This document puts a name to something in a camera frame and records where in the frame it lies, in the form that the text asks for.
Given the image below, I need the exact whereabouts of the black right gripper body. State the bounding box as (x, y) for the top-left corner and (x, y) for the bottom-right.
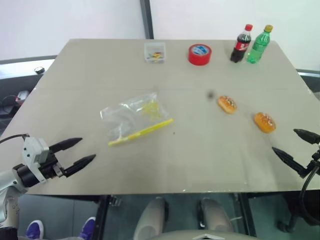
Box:
(306, 150), (320, 177)

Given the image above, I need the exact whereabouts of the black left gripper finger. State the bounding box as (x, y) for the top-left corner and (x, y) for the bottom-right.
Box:
(63, 154), (97, 179)
(48, 137), (84, 154)

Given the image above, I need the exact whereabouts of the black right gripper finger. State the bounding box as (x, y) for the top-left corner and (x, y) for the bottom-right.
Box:
(293, 128), (320, 145)
(271, 146), (308, 179)

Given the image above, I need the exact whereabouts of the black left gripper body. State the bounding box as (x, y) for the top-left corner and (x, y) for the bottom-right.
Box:
(39, 151), (68, 180)

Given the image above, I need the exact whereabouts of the orange sesame bread bun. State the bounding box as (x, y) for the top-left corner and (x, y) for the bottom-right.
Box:
(253, 112), (277, 134)
(217, 95), (238, 115)

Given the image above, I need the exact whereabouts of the clear yellow-zipper plastic bag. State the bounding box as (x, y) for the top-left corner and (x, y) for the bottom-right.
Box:
(99, 91), (174, 148)

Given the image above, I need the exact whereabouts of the dark side counter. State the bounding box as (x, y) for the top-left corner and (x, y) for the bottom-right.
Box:
(0, 55), (58, 137)
(296, 67), (320, 102)

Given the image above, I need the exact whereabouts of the purple shoe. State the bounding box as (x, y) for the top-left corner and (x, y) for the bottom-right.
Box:
(25, 219), (45, 239)
(79, 216), (97, 239)

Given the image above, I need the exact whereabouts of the black caster wheel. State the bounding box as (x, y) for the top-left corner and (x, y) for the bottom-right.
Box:
(277, 214), (301, 233)

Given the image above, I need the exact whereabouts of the red and white small item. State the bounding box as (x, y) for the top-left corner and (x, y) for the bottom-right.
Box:
(15, 90), (30, 103)

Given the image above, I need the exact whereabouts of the grey rounded leg shape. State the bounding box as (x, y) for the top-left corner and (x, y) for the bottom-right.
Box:
(133, 197), (167, 240)
(200, 197), (235, 233)

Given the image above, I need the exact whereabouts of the green bottle with yellow cap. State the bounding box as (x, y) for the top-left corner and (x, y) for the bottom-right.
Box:
(246, 24), (274, 64)

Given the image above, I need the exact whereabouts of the cola bottle with red cap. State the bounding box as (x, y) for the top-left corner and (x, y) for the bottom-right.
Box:
(229, 23), (254, 64)

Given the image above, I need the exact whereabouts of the clear box of coloured pins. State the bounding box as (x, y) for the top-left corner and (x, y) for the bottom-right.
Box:
(144, 42), (167, 64)

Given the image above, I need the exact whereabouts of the red tape roll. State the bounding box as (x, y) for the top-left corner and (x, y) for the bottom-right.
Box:
(187, 43), (212, 66)

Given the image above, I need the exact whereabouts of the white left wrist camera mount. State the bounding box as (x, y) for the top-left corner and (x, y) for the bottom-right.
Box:
(21, 136), (50, 185)

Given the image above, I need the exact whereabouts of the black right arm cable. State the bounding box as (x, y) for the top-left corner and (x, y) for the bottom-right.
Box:
(299, 164), (320, 221)

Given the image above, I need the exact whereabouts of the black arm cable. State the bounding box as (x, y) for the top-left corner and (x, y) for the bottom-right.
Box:
(299, 164), (320, 221)
(0, 134), (30, 145)

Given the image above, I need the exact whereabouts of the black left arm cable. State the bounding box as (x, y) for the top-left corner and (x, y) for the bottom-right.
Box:
(0, 134), (30, 145)

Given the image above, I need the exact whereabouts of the black table frame leg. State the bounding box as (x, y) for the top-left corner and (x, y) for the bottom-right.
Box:
(94, 194), (110, 240)
(234, 192), (257, 237)

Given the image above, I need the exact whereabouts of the black coiled cable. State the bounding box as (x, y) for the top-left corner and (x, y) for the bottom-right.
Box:
(1, 94), (18, 116)

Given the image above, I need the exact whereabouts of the dark grey wall pillar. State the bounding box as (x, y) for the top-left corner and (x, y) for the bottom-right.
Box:
(139, 0), (154, 40)

